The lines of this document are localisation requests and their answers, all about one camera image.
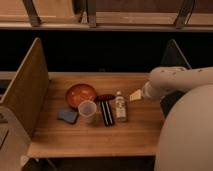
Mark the left wooden divider panel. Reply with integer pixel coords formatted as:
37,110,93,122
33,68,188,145
0,38,49,141

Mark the wooden shelf with brackets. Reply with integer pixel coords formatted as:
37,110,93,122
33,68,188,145
0,0,213,32

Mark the clear plastic cup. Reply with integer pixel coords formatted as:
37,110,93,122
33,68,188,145
78,100,97,124

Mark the clear plastic bottle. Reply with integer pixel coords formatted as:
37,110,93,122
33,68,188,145
115,91,127,122

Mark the right dark divider panel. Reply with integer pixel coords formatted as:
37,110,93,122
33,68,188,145
160,39,191,116

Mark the dark red spoon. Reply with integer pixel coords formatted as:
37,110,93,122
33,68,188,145
95,94,115,102

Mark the orange ceramic bowl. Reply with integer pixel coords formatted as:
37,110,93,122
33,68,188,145
65,84,97,109

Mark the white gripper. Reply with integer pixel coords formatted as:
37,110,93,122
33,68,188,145
129,82,159,101

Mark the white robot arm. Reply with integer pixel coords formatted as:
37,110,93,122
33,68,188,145
129,66,213,171

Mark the blue sponge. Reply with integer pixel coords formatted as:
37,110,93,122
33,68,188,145
58,108,78,124

